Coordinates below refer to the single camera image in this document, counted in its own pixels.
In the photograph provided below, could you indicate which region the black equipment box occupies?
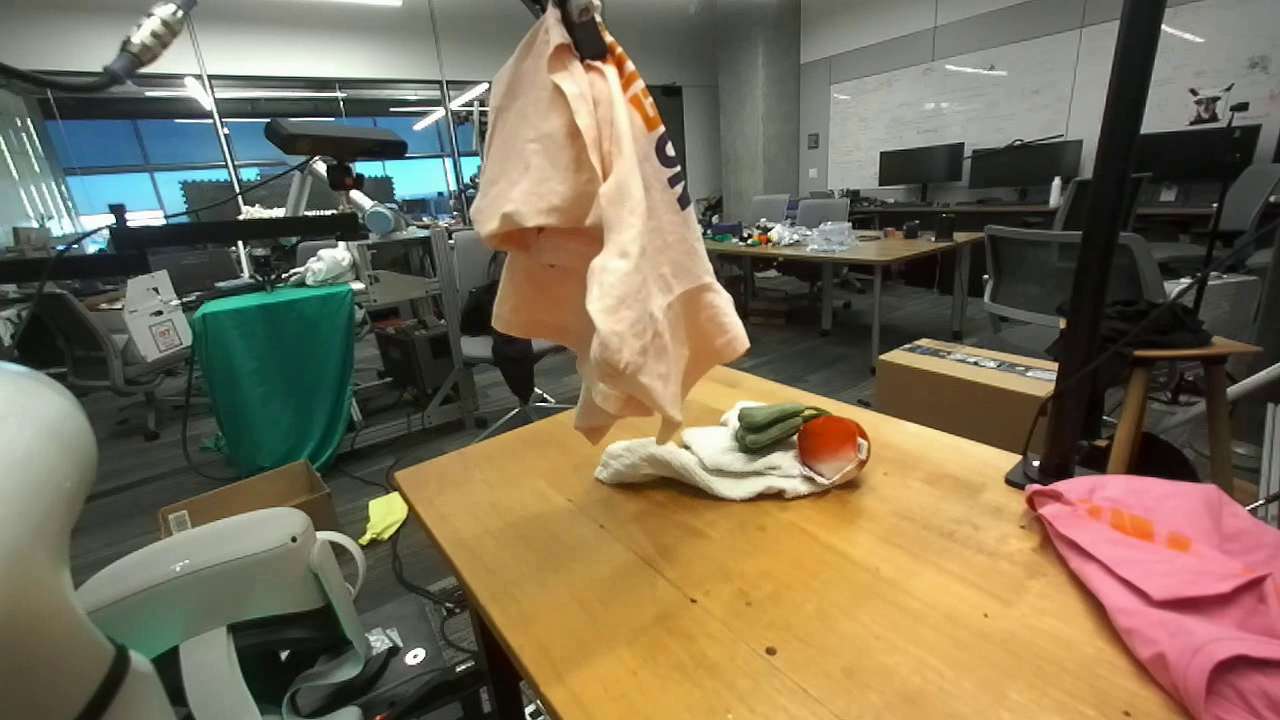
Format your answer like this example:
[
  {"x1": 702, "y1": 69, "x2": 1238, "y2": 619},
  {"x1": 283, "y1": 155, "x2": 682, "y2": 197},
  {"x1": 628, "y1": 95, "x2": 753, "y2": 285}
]
[{"x1": 232, "y1": 603, "x2": 487, "y2": 720}]

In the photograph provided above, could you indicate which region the olive green cloth item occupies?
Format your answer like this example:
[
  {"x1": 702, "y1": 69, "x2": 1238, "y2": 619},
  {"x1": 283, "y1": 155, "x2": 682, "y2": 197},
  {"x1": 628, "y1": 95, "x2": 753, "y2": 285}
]
[{"x1": 731, "y1": 395, "x2": 828, "y2": 454}]

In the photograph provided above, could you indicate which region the long wooden table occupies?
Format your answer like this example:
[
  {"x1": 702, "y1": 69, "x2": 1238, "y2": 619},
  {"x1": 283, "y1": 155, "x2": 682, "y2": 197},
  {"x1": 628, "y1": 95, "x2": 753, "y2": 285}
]
[{"x1": 701, "y1": 229, "x2": 992, "y2": 376}]

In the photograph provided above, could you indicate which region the black pole with base plate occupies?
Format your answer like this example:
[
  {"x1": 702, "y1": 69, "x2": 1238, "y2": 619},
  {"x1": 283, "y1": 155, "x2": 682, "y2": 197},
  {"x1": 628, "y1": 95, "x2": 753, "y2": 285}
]
[{"x1": 1005, "y1": 0, "x2": 1172, "y2": 500}]

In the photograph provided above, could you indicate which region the green cloth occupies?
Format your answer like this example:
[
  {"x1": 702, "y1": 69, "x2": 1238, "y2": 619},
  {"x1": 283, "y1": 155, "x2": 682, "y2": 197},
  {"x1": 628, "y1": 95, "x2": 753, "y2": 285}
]
[{"x1": 188, "y1": 280, "x2": 361, "y2": 477}]

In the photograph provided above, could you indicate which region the white terry towel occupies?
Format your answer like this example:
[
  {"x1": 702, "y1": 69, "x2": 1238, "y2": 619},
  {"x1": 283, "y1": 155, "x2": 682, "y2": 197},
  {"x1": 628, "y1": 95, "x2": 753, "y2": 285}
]
[{"x1": 591, "y1": 399, "x2": 855, "y2": 504}]

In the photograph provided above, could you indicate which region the red orange cloth item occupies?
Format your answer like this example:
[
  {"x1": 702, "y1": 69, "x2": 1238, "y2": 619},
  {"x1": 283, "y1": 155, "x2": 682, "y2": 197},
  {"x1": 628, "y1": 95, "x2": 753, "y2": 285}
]
[{"x1": 794, "y1": 413, "x2": 875, "y2": 489}]

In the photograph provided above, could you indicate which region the brown cardboard box black tape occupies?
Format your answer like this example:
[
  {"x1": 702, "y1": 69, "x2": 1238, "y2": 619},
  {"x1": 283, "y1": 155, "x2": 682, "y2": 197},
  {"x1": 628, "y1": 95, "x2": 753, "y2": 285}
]
[{"x1": 872, "y1": 337, "x2": 1063, "y2": 454}]

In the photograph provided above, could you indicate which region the wooden stool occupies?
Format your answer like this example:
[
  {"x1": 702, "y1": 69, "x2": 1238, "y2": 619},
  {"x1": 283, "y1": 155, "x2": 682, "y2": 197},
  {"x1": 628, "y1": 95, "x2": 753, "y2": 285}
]
[{"x1": 1100, "y1": 337, "x2": 1263, "y2": 491}]

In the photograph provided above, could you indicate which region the black bag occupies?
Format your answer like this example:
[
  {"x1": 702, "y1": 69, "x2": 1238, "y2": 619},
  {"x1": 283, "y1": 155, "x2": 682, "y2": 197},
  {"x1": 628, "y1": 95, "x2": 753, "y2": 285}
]
[{"x1": 1050, "y1": 294, "x2": 1212, "y2": 356}]

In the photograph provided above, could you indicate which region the pink shirt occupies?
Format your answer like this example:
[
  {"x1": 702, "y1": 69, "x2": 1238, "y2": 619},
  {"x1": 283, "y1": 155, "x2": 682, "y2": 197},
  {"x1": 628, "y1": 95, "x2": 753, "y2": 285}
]
[{"x1": 1024, "y1": 472, "x2": 1280, "y2": 720}]

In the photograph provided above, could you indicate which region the white whiteboard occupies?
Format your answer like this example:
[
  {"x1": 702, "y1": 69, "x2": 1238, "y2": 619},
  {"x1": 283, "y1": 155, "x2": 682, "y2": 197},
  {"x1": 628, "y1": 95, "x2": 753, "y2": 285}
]
[{"x1": 824, "y1": 25, "x2": 1124, "y2": 193}]

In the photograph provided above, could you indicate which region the black computer monitor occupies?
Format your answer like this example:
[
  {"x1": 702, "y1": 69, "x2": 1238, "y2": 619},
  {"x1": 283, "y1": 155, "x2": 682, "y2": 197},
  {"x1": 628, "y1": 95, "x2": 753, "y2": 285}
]
[
  {"x1": 1131, "y1": 124, "x2": 1263, "y2": 178},
  {"x1": 875, "y1": 139, "x2": 967, "y2": 193},
  {"x1": 962, "y1": 137, "x2": 1088, "y2": 197}
]

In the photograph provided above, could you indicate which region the open cardboard box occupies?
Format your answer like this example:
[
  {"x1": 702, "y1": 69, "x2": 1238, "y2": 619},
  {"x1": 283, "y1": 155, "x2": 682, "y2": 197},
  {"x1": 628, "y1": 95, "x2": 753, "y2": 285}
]
[{"x1": 154, "y1": 458, "x2": 339, "y2": 541}]

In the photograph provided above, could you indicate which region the peach shirt with orange print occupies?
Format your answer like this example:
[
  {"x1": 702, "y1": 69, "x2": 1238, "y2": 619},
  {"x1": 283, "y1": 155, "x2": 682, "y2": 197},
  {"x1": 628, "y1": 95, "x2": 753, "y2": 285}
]
[{"x1": 467, "y1": 5, "x2": 754, "y2": 447}]

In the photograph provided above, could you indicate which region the black stereo camera bar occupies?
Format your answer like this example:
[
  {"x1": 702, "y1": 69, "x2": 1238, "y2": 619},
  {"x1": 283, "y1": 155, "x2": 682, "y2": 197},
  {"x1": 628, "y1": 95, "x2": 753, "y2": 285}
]
[{"x1": 261, "y1": 115, "x2": 413, "y2": 169}]

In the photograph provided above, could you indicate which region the grey office chair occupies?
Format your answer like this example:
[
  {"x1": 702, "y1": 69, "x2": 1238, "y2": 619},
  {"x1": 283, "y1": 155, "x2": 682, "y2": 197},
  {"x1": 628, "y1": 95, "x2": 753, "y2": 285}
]
[
  {"x1": 429, "y1": 220, "x2": 574, "y2": 432},
  {"x1": 981, "y1": 224, "x2": 1172, "y2": 331}
]

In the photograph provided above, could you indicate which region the black backpack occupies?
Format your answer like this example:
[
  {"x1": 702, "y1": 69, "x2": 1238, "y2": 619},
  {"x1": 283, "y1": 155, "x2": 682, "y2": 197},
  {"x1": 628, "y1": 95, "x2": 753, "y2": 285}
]
[{"x1": 456, "y1": 276, "x2": 541, "y2": 402}]

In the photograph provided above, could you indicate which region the yellow cloth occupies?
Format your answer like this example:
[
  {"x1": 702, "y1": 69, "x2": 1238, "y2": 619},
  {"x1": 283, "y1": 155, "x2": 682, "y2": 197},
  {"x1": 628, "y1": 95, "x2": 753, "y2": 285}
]
[{"x1": 355, "y1": 489, "x2": 413, "y2": 549}]

